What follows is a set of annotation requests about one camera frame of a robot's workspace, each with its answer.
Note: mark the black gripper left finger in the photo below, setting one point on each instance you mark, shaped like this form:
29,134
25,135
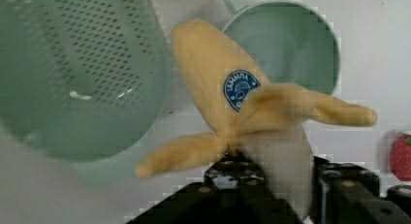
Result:
234,191

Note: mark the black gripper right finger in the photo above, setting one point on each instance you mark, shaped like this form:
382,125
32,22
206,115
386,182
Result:
345,193

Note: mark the plush peeled banana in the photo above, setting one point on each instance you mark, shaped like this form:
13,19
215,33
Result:
247,114

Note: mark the green mug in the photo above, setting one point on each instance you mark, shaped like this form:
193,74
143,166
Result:
289,41

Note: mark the red plush strawberry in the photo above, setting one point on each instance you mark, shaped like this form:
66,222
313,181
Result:
400,158

